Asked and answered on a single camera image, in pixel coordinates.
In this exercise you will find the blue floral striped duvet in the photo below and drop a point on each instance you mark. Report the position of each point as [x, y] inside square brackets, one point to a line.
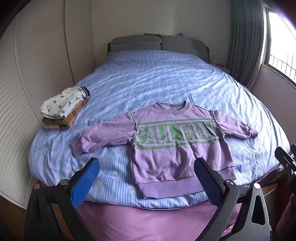
[161, 81]

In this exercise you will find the brown patterned folded garment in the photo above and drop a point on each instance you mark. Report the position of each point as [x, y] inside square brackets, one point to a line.
[74, 113]

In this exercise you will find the grey-blue curtain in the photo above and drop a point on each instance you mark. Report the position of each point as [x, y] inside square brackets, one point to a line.
[247, 41]

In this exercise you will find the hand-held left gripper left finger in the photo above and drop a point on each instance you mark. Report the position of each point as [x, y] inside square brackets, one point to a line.
[85, 180]

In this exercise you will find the purple bed sheet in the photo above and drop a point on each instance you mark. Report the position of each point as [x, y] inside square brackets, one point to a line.
[150, 222]

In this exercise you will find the grey folded garment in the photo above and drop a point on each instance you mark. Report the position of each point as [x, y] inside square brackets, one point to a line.
[49, 127]

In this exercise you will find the person's right hand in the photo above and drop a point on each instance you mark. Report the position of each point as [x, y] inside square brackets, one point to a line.
[286, 222]

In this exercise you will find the grey headboard cushion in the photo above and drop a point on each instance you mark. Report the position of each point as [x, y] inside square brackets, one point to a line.
[182, 45]
[135, 42]

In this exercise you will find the window with railing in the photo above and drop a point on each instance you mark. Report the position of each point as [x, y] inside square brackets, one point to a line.
[281, 46]

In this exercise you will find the dark wicker basket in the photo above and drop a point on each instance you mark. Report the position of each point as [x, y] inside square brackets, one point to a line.
[270, 204]

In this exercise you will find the purple sweatshirt with green print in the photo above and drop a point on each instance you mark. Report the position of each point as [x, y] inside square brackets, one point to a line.
[166, 157]

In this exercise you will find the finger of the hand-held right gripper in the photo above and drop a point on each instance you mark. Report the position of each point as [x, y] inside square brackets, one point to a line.
[283, 157]

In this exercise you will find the white printed folded garment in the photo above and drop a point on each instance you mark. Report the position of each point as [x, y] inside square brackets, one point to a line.
[62, 103]

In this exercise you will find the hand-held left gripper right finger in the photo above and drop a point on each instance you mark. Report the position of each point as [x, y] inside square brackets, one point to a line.
[208, 180]

